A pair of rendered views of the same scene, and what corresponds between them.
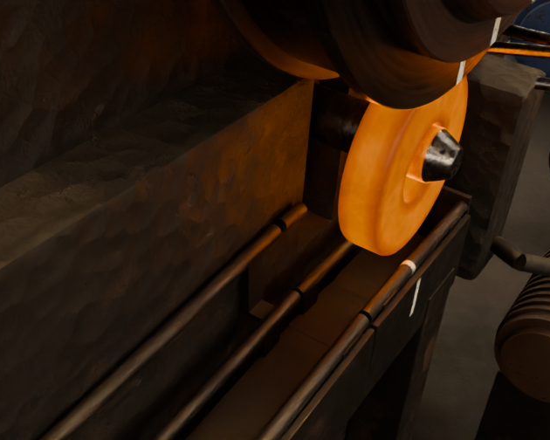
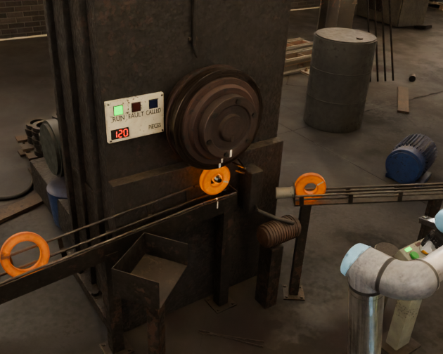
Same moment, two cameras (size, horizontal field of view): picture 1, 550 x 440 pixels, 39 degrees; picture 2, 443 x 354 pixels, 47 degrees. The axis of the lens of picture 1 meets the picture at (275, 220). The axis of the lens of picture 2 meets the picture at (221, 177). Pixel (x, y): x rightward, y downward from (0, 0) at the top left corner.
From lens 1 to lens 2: 190 cm
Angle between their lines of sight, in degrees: 20
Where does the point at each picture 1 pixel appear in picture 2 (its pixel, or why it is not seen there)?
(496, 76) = (250, 169)
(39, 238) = (151, 175)
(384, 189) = (204, 181)
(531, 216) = (353, 230)
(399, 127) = (207, 172)
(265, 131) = (190, 170)
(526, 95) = (253, 173)
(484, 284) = (318, 245)
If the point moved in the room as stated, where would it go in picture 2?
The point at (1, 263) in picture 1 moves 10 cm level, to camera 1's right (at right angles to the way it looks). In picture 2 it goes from (146, 177) to (166, 182)
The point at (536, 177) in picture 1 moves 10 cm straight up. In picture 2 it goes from (366, 218) to (369, 206)
